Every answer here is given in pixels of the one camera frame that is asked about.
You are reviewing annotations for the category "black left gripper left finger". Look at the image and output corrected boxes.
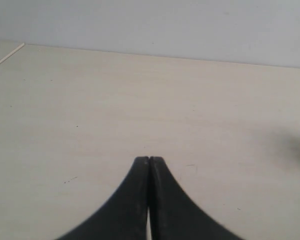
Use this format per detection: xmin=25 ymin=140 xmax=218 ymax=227
xmin=59 ymin=156 xmax=150 ymax=240

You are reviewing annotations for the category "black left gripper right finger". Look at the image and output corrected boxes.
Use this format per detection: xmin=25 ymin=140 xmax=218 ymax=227
xmin=149 ymin=156 xmax=240 ymax=240

